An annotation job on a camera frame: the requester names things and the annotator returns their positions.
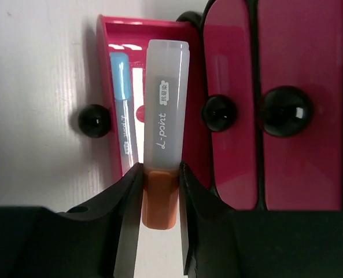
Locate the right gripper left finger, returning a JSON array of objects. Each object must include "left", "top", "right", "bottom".
[{"left": 56, "top": 163, "right": 143, "bottom": 277}]

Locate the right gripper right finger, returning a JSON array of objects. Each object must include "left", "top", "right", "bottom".
[{"left": 179, "top": 162, "right": 241, "bottom": 277}]

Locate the pink top drawer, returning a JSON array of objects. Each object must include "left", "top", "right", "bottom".
[{"left": 258, "top": 1, "right": 343, "bottom": 210}]

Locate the pink drawer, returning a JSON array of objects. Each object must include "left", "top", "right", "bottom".
[
  {"left": 202, "top": 1, "right": 258, "bottom": 210},
  {"left": 76, "top": 11, "right": 213, "bottom": 188},
  {"left": 258, "top": 1, "right": 343, "bottom": 210}
]

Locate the blue highlighter pen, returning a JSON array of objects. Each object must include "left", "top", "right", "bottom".
[{"left": 110, "top": 52, "right": 138, "bottom": 174}]

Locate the orange capped clear highlighter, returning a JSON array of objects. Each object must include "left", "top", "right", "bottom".
[{"left": 142, "top": 39, "right": 190, "bottom": 230}]

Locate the pink bottom drawer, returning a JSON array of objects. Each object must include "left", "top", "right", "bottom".
[{"left": 76, "top": 11, "right": 213, "bottom": 188}]

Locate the black drawer cabinet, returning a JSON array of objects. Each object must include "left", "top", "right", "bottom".
[{"left": 200, "top": 1, "right": 343, "bottom": 211}]

